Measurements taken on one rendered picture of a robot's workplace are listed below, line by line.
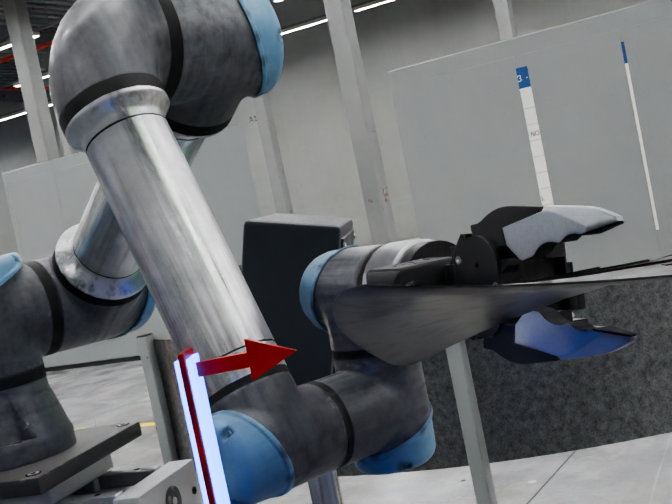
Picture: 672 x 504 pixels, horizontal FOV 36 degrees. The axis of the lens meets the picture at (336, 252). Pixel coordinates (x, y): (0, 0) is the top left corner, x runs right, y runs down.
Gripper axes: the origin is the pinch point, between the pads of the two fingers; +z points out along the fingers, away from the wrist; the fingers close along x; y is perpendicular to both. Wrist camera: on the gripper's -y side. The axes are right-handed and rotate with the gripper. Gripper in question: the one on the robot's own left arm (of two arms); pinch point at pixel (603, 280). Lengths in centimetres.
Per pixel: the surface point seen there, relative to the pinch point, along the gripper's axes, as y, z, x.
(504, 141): 424, -474, -64
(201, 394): -23.5, -8.9, 3.7
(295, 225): 11, -55, -7
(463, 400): 107, -150, 36
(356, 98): 631, -942, -176
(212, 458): -23.5, -8.4, 7.2
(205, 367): -23.2, -8.7, 2.2
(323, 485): 9, -52, 22
